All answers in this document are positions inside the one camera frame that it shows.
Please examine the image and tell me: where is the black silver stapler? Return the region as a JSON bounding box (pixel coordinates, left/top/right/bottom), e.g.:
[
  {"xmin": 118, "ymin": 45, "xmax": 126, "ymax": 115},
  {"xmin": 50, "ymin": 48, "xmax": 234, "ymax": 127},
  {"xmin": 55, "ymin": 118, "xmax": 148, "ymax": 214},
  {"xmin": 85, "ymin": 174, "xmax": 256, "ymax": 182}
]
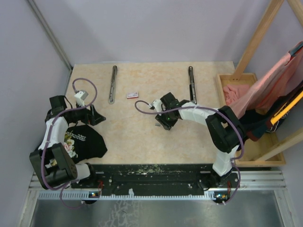
[
  {"xmin": 108, "ymin": 65, "xmax": 118, "ymax": 105},
  {"xmin": 188, "ymin": 66, "xmax": 197, "ymax": 104}
]

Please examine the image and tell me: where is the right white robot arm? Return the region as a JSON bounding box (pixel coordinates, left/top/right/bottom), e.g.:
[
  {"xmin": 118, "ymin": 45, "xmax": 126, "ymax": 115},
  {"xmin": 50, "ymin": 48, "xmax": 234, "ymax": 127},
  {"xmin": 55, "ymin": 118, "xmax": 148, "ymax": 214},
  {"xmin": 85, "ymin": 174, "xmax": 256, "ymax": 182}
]
[{"xmin": 151, "ymin": 92, "xmax": 245, "ymax": 187}]

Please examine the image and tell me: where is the pink cloth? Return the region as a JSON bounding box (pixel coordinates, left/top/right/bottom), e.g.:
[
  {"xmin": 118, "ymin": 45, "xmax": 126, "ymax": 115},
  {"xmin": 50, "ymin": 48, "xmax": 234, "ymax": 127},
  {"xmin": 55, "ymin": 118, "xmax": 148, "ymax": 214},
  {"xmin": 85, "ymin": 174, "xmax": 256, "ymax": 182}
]
[{"xmin": 223, "ymin": 42, "xmax": 303, "ymax": 118}]

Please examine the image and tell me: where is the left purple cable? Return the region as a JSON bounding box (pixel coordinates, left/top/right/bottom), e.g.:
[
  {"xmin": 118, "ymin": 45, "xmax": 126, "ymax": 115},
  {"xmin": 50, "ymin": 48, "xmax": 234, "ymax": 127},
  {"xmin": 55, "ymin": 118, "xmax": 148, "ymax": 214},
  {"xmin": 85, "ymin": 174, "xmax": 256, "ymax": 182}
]
[{"xmin": 39, "ymin": 78, "xmax": 98, "ymax": 209}]

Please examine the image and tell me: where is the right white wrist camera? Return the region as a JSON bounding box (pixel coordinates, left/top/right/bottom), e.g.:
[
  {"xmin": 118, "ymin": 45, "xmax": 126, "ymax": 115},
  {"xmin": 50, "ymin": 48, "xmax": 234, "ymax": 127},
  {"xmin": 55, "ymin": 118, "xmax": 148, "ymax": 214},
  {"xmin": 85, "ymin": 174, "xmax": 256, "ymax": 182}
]
[{"xmin": 150, "ymin": 99, "xmax": 163, "ymax": 112}]

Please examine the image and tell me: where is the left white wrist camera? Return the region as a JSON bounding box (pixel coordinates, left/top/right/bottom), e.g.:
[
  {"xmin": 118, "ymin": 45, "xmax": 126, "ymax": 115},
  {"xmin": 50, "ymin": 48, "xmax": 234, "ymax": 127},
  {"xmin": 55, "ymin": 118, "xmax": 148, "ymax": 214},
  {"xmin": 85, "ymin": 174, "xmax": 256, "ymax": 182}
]
[{"xmin": 74, "ymin": 90, "xmax": 88, "ymax": 107}]

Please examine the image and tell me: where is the red staple box sleeve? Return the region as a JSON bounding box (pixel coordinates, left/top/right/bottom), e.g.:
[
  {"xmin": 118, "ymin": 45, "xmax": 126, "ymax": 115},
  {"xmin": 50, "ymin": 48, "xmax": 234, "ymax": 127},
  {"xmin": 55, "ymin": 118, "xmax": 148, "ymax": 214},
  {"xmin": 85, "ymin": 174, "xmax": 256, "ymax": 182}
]
[{"xmin": 126, "ymin": 92, "xmax": 139, "ymax": 99}]

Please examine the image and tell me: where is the purple cable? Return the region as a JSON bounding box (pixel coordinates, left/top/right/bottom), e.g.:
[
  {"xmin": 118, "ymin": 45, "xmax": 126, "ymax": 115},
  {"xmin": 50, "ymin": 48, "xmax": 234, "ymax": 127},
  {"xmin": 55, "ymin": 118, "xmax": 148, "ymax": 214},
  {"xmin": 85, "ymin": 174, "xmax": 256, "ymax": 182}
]
[
  {"xmin": 39, "ymin": 78, "xmax": 98, "ymax": 209},
  {"xmin": 134, "ymin": 100, "xmax": 245, "ymax": 205}
]

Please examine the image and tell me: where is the wooden tray box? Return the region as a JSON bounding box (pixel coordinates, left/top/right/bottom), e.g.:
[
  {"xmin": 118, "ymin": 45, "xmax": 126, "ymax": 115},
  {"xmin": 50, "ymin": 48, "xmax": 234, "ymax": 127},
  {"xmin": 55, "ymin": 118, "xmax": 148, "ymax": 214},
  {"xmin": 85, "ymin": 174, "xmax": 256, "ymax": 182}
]
[{"xmin": 215, "ymin": 73, "xmax": 285, "ymax": 167}]

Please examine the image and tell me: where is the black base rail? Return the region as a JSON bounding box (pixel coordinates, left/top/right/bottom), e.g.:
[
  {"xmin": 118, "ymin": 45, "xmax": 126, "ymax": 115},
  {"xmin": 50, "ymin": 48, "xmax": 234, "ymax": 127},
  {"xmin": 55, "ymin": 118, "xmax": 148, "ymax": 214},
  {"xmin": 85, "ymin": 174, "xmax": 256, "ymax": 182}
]
[{"xmin": 71, "ymin": 164, "xmax": 239, "ymax": 197}]

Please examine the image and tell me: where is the dark navy garment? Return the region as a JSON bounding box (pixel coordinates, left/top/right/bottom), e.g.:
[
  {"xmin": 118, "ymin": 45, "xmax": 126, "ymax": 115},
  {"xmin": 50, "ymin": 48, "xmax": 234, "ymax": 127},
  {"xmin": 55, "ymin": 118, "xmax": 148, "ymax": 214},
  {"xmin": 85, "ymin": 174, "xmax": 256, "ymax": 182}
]
[{"xmin": 240, "ymin": 87, "xmax": 303, "ymax": 141}]

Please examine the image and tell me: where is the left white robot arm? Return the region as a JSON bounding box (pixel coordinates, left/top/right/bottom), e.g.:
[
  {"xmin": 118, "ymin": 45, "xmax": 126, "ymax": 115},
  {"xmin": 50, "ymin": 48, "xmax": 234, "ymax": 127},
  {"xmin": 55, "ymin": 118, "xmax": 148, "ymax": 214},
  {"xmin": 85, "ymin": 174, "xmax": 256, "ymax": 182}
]
[{"xmin": 29, "ymin": 95, "xmax": 106, "ymax": 190}]

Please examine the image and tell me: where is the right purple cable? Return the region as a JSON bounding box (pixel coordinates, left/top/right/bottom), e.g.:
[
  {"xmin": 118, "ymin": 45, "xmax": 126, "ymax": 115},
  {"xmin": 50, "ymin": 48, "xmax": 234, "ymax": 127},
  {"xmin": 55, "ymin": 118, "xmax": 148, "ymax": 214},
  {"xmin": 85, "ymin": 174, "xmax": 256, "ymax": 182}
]
[{"xmin": 134, "ymin": 100, "xmax": 245, "ymax": 205}]

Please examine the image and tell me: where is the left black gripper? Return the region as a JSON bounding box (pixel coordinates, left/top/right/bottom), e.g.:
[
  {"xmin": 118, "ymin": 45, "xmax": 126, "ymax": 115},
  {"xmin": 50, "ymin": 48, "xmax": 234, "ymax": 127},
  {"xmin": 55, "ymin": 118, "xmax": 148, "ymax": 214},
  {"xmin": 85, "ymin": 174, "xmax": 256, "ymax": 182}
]
[{"xmin": 69, "ymin": 99, "xmax": 106, "ymax": 126}]

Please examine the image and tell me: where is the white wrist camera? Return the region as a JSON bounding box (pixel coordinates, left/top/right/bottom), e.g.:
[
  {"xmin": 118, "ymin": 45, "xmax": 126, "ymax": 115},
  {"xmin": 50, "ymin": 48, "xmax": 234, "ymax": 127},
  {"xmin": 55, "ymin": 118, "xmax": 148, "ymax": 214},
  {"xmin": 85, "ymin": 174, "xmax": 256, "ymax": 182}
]
[
  {"xmin": 74, "ymin": 90, "xmax": 88, "ymax": 107},
  {"xmin": 150, "ymin": 99, "xmax": 163, "ymax": 112}
]

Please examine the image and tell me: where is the black floral t-shirt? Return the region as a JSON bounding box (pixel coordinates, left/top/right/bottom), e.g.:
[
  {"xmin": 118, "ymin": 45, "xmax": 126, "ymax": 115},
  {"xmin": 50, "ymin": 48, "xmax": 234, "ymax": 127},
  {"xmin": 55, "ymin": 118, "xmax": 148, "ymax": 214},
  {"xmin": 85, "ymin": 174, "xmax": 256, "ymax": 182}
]
[{"xmin": 32, "ymin": 124, "xmax": 108, "ymax": 166}]

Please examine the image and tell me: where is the wooden rack frame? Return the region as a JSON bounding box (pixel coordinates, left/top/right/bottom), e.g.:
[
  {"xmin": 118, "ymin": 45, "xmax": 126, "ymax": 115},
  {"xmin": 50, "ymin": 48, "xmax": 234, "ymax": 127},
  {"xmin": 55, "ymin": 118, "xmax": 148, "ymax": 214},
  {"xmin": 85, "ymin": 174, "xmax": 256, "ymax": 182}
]
[{"xmin": 230, "ymin": 0, "xmax": 303, "ymax": 161}]

